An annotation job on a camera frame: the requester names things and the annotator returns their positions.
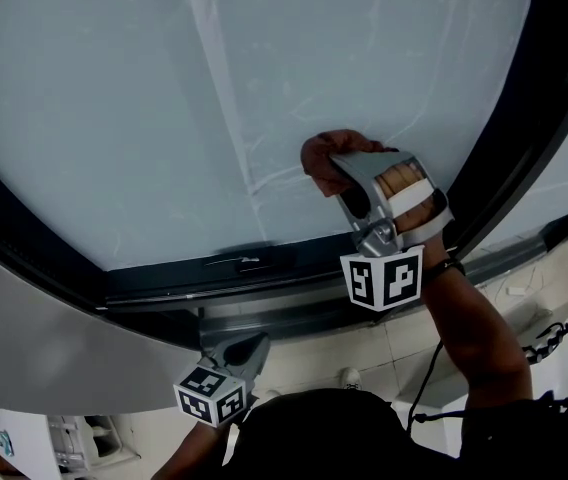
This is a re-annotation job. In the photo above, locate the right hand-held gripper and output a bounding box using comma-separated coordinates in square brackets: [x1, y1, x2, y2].
[330, 150, 453, 313]

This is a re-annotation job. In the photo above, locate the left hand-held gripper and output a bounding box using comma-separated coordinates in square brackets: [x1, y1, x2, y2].
[173, 331, 272, 428]

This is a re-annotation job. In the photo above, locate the brown cloth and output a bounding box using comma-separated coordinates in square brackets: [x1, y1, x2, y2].
[300, 129, 400, 199]

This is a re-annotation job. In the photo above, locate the large frosted window glass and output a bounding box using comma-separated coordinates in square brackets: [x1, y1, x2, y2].
[0, 0, 535, 272]

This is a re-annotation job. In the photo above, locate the person's right forearm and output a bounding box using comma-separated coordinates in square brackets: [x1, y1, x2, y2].
[416, 232, 535, 409]

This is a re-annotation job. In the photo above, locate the person's left forearm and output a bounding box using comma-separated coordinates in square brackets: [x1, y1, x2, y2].
[151, 420, 235, 480]

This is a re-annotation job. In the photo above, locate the person's right hand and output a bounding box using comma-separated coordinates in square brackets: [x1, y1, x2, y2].
[378, 162, 446, 234]

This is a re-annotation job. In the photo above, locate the black wristband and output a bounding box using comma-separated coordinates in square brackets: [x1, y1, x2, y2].
[426, 257, 467, 282]

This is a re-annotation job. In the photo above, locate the white shoe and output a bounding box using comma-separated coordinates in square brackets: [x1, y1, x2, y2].
[341, 367, 363, 392]

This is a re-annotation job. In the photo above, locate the person's black shirt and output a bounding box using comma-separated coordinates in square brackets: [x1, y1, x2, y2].
[223, 387, 568, 480]

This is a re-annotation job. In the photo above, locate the black framed frosted window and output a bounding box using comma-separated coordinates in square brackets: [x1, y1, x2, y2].
[0, 0, 568, 342]

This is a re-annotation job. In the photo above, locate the black window handle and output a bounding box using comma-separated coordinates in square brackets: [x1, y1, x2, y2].
[203, 253, 273, 275]

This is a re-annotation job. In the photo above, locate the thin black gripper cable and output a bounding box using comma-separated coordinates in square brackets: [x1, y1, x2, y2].
[407, 340, 468, 437]

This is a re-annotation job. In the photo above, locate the wide frosted glass wall panel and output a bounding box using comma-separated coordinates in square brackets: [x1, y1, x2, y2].
[473, 82, 568, 254]

